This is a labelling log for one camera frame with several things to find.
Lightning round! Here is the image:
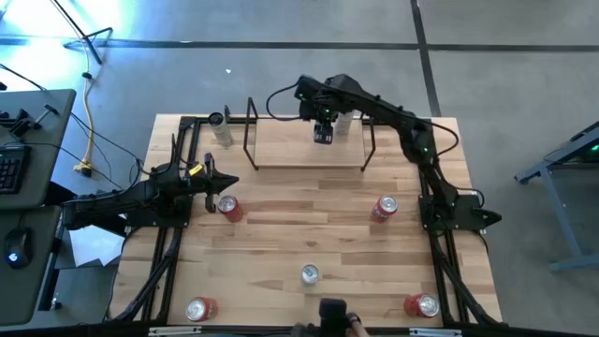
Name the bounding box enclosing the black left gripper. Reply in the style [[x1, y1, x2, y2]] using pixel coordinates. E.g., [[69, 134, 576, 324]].
[[184, 153, 241, 214]]

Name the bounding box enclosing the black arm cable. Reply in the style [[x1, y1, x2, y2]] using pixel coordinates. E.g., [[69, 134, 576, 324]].
[[135, 132, 183, 178], [265, 82, 310, 124]]

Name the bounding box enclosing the black keyboard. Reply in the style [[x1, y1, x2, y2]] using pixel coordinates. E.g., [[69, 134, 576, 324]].
[[0, 143, 33, 196]]

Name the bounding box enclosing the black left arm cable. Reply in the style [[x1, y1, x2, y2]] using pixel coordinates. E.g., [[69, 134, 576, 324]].
[[135, 132, 183, 178]]

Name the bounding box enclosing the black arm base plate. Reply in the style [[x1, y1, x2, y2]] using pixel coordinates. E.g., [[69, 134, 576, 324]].
[[124, 205, 193, 230], [417, 193, 503, 231]]

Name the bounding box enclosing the black handheld device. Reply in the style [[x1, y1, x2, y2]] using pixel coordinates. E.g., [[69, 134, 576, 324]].
[[318, 298, 350, 337]]

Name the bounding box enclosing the white paper sheet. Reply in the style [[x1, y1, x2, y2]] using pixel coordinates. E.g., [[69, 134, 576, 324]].
[[67, 224, 125, 269]]

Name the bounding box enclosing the red soda can blue label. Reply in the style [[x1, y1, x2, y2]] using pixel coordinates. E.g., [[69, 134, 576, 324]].
[[216, 194, 244, 224], [185, 296, 219, 323]]

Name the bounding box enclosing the black metal shelf bracket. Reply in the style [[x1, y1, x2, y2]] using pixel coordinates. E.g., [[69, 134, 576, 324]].
[[241, 96, 261, 172], [359, 116, 378, 173]]

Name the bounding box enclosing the yellow power cable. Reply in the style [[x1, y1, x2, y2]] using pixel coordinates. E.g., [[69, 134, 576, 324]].
[[72, 44, 97, 178]]

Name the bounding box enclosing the black computer mouse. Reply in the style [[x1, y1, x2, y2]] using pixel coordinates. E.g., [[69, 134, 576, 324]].
[[3, 227, 35, 271]]

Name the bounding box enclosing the red cola can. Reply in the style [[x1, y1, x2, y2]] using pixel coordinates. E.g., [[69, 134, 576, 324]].
[[369, 194, 400, 225]]

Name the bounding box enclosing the table edge camera mount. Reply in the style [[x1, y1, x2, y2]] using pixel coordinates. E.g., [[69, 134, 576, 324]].
[[292, 322, 320, 337]]

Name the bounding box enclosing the person's hand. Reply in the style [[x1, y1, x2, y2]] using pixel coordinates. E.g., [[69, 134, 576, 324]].
[[346, 312, 372, 337]]

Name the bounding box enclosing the black aluminium rig frame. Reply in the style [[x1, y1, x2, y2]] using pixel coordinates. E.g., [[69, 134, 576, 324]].
[[106, 114, 504, 329]]

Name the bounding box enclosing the black floor stand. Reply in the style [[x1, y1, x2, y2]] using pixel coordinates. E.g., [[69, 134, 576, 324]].
[[49, 0, 115, 66]]

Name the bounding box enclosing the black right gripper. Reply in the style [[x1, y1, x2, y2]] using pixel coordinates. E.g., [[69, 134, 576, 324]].
[[294, 74, 338, 145]]

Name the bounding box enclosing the silver metal bracket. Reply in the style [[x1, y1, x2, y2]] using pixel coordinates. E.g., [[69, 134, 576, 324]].
[[148, 326, 203, 337], [409, 327, 463, 337]]

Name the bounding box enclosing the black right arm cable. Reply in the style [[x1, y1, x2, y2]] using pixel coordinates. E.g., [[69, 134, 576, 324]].
[[265, 82, 310, 124]]

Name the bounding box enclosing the dark box green light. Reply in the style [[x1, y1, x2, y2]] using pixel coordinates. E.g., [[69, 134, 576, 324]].
[[568, 122, 599, 163]]

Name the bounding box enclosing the black wire rack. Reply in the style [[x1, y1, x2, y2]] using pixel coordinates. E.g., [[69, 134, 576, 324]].
[[252, 117, 366, 169]]

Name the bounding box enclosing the tall white can black lid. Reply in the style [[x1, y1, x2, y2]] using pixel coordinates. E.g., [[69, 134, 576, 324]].
[[334, 110, 356, 138], [208, 110, 235, 149]]

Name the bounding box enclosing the black floor cable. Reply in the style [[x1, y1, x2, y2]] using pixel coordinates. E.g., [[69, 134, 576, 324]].
[[0, 63, 48, 93]]

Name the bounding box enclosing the slim silver blue can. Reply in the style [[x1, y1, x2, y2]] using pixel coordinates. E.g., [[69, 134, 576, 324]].
[[299, 263, 321, 286]]

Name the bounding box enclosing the grey desk top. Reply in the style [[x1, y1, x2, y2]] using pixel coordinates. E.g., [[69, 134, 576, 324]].
[[0, 88, 78, 211], [0, 205, 63, 328]]

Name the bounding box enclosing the blue metal table frame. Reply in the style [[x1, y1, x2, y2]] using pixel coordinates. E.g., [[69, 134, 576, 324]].
[[513, 120, 599, 273]]

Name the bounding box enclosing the black desk clamp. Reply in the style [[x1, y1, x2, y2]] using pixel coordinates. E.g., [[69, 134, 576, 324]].
[[7, 103, 61, 138]]

